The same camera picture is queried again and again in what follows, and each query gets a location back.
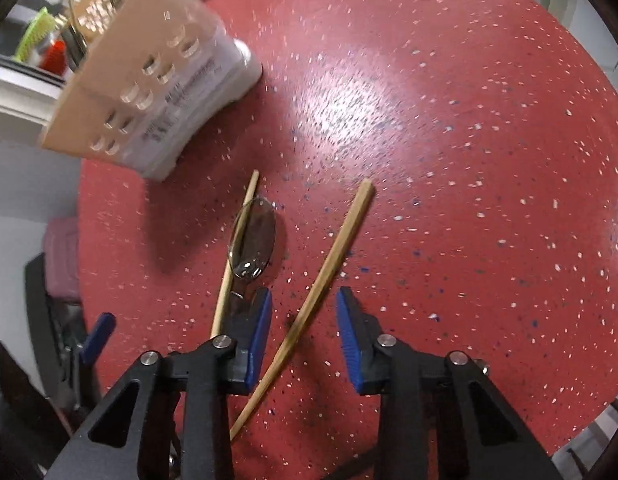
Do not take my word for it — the stainless steel spoon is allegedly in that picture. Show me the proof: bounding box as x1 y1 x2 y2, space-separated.
229 196 277 314

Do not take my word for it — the light bamboo chopstick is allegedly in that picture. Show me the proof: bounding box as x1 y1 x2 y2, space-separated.
230 178 375 440

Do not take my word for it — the beige plastic utensil holder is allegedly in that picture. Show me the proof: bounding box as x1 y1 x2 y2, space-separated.
40 0 262 181

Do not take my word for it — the maroon cushion stool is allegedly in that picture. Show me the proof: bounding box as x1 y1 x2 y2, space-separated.
42 217 82 302

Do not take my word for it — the red plastic basket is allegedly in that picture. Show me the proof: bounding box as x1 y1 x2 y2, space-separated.
38 39 67 76

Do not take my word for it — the green plastic basket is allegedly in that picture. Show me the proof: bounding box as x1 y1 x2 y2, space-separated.
14 6 56 63

